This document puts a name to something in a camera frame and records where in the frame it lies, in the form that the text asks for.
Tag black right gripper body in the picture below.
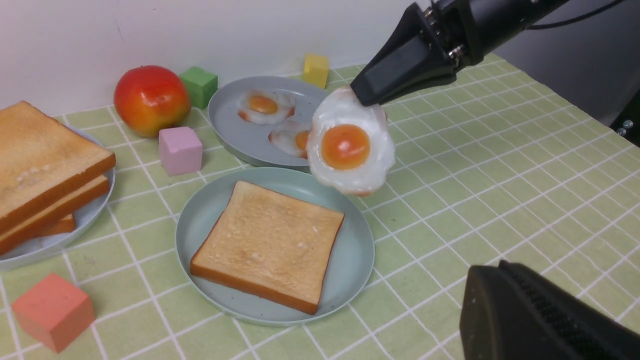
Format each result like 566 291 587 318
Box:
424 0 493 68

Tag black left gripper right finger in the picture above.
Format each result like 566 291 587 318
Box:
459 260 640 360

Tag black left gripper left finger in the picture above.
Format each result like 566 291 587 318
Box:
350 3 457 106

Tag fried egg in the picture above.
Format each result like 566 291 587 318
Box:
268 120 311 160
306 85 396 197
237 89 297 126

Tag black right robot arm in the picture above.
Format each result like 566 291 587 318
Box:
350 0 564 106

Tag yellow cube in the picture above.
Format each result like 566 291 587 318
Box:
301 53 330 89

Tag teal front plate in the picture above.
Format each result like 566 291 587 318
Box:
174 167 375 327

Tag grey egg plate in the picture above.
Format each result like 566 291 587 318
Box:
208 76 329 173

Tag green cube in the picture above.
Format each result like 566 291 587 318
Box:
179 66 218 110

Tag pink cube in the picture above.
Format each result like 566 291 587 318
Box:
158 126 204 176

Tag red yellow apple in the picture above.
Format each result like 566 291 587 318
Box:
113 64 192 138

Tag green checkered tablecloth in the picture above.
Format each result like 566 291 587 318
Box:
0 55 640 360

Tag light blue bread plate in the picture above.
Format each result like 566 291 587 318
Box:
1 129 115 271

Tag salmon red cube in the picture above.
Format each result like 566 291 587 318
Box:
11 272 96 354

